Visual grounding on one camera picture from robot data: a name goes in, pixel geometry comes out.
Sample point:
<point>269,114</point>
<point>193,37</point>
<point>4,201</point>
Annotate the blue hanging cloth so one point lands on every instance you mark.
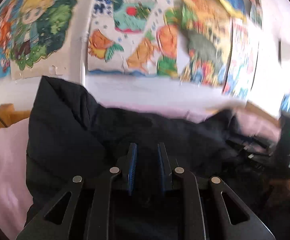
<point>285,104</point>

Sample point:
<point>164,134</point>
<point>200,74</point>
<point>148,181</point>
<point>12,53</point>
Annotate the landscape whale drawing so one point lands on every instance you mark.
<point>207,26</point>

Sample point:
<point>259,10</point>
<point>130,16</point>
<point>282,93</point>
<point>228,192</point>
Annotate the wooden bed frame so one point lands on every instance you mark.
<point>249,113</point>

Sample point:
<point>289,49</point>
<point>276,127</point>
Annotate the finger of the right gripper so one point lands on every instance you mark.
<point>243,149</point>
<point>255,141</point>

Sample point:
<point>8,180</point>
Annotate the black puffer jacket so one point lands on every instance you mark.
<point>73,140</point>

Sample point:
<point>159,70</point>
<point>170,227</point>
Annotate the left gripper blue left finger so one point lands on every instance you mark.
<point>113,187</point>

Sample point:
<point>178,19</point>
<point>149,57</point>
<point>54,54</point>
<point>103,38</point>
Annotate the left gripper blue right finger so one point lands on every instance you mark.
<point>175,177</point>

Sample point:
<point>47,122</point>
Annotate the pink bed duvet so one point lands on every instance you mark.
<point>15,199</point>

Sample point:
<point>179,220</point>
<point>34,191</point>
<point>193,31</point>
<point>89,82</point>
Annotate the doodle collage drawing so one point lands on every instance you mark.
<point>243,60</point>

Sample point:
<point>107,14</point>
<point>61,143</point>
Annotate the juice and oranges drawing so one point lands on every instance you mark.
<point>134,37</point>

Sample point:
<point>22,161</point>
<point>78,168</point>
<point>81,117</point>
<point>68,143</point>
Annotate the red-haired child drawing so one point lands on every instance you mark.
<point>255,12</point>

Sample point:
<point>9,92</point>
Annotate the blond boy drawing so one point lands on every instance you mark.
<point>41,38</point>

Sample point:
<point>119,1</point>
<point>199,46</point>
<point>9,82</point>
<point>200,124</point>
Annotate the orange mermaid drawing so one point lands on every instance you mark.
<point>8,11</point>

